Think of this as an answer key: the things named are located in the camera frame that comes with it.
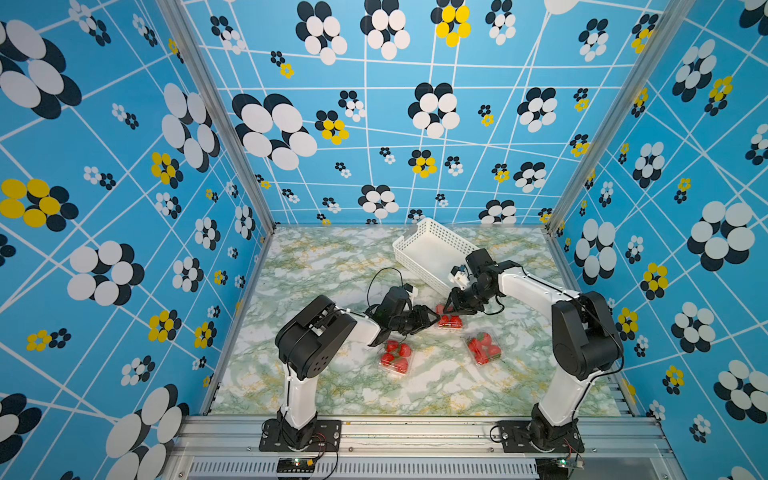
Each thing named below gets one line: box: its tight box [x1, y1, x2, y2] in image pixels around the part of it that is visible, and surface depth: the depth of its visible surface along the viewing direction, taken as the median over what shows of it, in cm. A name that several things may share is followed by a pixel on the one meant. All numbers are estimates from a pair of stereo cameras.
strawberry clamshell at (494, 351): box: [488, 345, 501, 359], surface depth 88 cm
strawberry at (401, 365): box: [394, 358, 409, 374], surface depth 84 cm
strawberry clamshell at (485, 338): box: [476, 332, 492, 345], surface depth 90 cm
